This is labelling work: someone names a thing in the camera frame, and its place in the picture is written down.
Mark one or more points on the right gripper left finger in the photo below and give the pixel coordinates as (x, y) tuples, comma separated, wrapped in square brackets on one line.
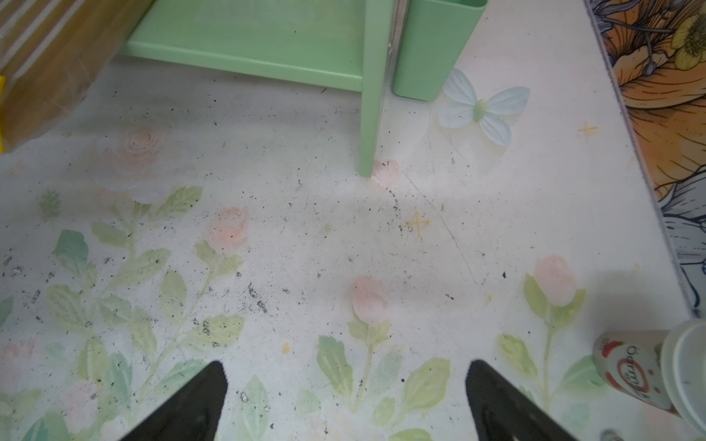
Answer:
[(192, 413)]

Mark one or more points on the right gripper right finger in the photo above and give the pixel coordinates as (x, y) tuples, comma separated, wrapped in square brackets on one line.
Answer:
[(501, 412)]

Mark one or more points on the yellow spaghetti bag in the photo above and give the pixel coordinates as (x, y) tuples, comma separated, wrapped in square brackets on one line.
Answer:
[(51, 53)]

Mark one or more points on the green wooden two-tier shelf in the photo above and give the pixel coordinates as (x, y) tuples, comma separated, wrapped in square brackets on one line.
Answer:
[(336, 44)]

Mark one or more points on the clear tape roll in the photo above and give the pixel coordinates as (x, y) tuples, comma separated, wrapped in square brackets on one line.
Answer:
[(665, 369)]

